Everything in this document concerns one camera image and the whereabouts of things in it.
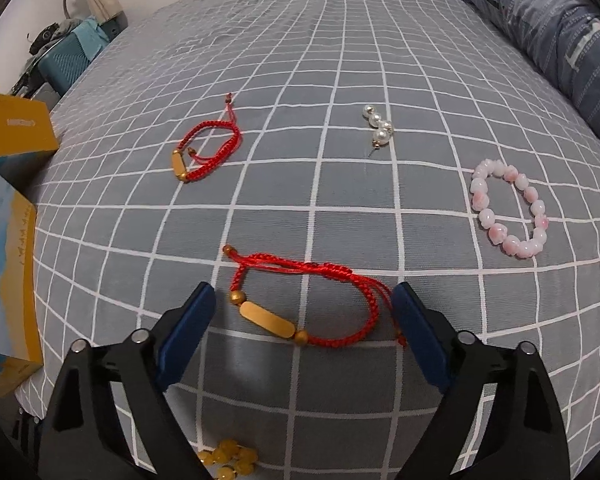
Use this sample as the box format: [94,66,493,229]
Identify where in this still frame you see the yellow blue box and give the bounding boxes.
[0,164,44,395]

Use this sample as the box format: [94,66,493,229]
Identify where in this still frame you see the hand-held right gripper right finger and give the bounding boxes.
[391,281,571,480]

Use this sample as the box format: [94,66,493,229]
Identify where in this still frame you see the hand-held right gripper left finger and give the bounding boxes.
[36,282,217,480]

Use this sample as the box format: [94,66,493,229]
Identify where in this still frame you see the white pearl earring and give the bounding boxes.
[361,104,396,159]

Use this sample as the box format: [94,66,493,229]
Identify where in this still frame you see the grey printed quilt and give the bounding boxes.
[435,0,600,153]

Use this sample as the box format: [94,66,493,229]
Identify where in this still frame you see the pink bead bracelet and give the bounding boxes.
[470,158,551,260]

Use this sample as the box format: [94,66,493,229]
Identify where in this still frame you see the grey checked bed sheet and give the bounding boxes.
[15,0,600,480]

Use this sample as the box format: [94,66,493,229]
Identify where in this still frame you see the teal ribbed suitcase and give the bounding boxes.
[36,17,121,97]

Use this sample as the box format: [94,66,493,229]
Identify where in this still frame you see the yellow bead bracelet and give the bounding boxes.
[197,439,259,480]

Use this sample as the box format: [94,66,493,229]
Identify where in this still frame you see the red cord bracelet gold bar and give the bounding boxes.
[171,93,243,184]
[222,244,409,349]

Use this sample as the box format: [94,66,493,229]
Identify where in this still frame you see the yellow cardboard box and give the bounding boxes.
[0,90,61,185]

